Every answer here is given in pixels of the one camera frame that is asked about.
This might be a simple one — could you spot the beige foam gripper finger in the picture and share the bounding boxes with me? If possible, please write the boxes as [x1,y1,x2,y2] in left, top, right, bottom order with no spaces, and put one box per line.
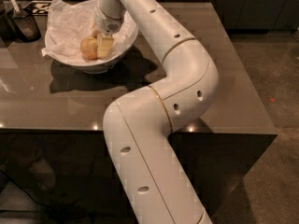
[91,23,100,37]
[97,34,114,59]

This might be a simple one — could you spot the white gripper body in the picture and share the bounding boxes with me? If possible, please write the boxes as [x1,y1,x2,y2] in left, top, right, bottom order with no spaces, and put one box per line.
[95,0,126,35]

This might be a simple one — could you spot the yellow apple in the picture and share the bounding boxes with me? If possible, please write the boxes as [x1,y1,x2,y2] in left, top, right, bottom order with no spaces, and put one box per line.
[80,36,97,60]

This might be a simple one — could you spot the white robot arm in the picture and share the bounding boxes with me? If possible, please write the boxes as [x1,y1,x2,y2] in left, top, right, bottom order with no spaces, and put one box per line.
[96,0,219,224]

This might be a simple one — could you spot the white ceramic bowl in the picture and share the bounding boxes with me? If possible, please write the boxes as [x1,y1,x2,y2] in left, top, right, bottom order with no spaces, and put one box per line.
[44,0,140,75]

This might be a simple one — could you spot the white paper towel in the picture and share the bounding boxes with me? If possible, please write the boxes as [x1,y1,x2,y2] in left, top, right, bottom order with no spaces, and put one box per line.
[41,0,139,63]

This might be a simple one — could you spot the black white fiducial marker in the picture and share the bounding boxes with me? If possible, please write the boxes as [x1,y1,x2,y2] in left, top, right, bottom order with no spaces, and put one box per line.
[25,0,51,16]

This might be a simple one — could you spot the black cup with utensil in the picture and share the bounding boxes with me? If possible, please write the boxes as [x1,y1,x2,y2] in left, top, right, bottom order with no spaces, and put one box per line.
[7,0,41,43]

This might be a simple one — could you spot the black floor cable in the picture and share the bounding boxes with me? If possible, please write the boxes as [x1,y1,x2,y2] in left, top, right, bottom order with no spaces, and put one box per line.
[0,168,68,224]

